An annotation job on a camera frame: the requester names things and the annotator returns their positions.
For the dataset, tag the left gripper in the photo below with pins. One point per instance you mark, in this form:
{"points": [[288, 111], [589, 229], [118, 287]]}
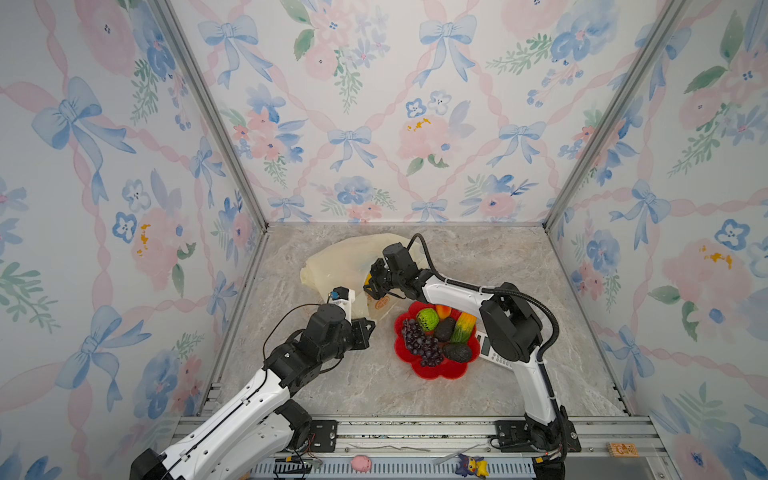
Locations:
{"points": [[361, 336]]}

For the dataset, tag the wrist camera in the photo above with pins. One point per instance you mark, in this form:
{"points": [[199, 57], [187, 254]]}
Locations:
{"points": [[399, 260], [344, 298]]}

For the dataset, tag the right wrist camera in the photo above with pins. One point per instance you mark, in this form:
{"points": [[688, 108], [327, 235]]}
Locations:
{"points": [[399, 260]]}

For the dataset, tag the aluminium rail frame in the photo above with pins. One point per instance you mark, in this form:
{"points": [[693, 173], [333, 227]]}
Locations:
{"points": [[428, 448]]}

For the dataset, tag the purple yellow toy figure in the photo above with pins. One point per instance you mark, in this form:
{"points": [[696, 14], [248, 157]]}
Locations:
{"points": [[470, 466]]}

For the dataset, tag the dark avocado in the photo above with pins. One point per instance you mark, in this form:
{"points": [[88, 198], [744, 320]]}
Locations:
{"points": [[458, 353]]}

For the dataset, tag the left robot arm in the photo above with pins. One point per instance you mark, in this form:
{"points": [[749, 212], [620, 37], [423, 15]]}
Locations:
{"points": [[263, 418]]}

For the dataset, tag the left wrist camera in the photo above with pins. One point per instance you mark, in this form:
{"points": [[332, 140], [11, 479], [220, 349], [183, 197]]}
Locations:
{"points": [[344, 298]]}

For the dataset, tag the white calculator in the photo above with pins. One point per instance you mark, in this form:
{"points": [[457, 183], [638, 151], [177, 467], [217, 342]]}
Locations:
{"points": [[488, 353]]}

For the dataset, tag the yellow plastic bag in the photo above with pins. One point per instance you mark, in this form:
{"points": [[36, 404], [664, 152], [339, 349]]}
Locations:
{"points": [[347, 264]]}

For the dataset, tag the pink pig toy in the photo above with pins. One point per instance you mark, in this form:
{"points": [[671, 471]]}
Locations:
{"points": [[361, 464]]}

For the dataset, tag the red apple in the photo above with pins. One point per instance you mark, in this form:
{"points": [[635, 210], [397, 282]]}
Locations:
{"points": [[443, 311]]}

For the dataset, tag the small wooden tag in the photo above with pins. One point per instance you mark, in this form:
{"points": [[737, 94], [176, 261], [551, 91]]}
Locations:
{"points": [[623, 450]]}

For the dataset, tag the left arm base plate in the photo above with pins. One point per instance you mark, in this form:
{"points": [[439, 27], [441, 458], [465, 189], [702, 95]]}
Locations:
{"points": [[317, 436]]}

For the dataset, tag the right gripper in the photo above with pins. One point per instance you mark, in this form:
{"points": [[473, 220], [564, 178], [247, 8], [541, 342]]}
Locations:
{"points": [[377, 266]]}

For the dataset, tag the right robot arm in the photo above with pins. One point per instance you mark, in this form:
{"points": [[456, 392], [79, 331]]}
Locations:
{"points": [[520, 329]]}

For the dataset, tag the purple grape bunch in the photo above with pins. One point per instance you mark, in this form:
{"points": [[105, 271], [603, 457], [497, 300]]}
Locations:
{"points": [[418, 343]]}

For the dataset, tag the red flower-shaped bowl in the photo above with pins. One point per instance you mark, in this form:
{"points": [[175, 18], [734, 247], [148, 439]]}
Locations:
{"points": [[447, 369]]}

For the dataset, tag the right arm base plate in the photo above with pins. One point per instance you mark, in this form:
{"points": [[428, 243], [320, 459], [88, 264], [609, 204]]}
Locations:
{"points": [[529, 436]]}

